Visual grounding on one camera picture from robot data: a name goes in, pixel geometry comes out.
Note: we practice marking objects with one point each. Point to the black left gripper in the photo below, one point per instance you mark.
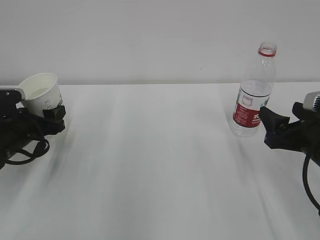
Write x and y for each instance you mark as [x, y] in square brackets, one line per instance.
[23, 126]

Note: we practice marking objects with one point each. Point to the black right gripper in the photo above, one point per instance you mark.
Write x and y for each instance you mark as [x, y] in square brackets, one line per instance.
[299, 136]

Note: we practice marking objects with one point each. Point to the white paper cup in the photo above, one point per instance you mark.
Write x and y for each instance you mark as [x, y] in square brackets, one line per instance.
[42, 92]

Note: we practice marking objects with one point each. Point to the clear Nongfu Spring water bottle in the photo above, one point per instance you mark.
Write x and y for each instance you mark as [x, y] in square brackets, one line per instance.
[254, 91]

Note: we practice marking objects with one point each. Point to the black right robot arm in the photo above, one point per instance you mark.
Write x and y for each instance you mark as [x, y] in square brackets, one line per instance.
[299, 136]

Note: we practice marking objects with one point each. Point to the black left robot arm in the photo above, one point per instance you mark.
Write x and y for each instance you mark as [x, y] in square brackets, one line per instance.
[24, 152]

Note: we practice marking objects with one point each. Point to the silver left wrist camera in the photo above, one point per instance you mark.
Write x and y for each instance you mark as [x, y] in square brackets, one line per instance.
[10, 97]

